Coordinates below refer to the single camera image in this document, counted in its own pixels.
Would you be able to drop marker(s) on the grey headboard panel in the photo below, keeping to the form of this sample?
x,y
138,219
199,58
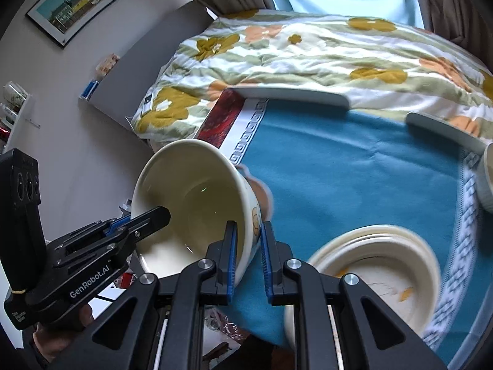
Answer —
x,y
119,93

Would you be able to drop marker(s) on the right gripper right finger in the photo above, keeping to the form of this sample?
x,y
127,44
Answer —
x,y
275,253

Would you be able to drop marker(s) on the blue patterned tablecloth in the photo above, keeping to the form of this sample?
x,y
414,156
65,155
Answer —
x,y
333,171

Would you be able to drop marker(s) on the person's left hand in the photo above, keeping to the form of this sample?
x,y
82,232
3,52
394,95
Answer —
x,y
49,342

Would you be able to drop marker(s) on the grey table rail left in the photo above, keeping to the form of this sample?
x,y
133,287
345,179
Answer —
x,y
293,94

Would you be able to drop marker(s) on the stack of cream plates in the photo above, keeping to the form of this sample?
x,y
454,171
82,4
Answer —
x,y
396,263

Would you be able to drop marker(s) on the large cream bowl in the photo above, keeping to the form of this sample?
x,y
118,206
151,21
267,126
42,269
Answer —
x,y
484,179

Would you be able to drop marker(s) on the framed town picture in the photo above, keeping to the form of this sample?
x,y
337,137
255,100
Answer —
x,y
81,2

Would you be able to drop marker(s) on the cream bowl with floral print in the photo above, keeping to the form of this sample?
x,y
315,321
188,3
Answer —
x,y
202,190

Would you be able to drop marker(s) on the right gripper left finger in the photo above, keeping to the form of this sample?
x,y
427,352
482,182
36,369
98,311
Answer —
x,y
220,287

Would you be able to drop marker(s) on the grey table rail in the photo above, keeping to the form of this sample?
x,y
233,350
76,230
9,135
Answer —
x,y
293,94
446,130

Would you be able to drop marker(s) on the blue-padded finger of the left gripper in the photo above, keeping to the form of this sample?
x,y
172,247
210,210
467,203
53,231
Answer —
x,y
117,224

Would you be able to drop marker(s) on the floral quilt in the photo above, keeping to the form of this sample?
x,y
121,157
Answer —
x,y
382,68

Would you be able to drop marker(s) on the grey table rail right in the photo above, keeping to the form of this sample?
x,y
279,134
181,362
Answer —
x,y
446,130

